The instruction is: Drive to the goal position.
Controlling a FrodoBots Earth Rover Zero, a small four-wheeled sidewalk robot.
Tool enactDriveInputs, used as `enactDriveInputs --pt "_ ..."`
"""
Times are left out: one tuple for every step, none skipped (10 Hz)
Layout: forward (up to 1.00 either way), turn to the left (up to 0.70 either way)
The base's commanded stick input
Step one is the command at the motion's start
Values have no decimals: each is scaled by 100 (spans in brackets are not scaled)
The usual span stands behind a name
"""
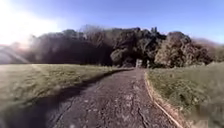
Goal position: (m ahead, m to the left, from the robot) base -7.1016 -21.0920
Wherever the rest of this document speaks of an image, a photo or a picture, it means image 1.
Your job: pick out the dense wood of trees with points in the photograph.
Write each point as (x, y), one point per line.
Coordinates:
(100, 46)

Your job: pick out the grey-brown gravel path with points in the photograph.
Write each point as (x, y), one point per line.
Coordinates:
(110, 100)

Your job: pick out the green grass field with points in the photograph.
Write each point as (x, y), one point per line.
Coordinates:
(43, 78)

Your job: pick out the grass verge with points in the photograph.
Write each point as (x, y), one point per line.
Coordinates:
(186, 86)

